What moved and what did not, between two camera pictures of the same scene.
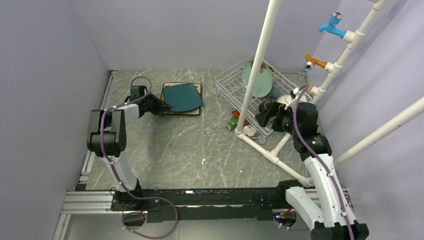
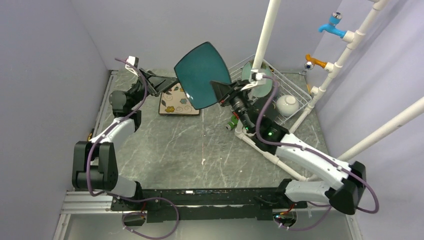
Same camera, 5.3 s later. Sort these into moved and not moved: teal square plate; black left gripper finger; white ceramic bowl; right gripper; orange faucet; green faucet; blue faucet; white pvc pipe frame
Moved: teal square plate; black left gripper finger; right gripper
Not moved: white pvc pipe frame; orange faucet; white ceramic bowl; green faucet; blue faucet
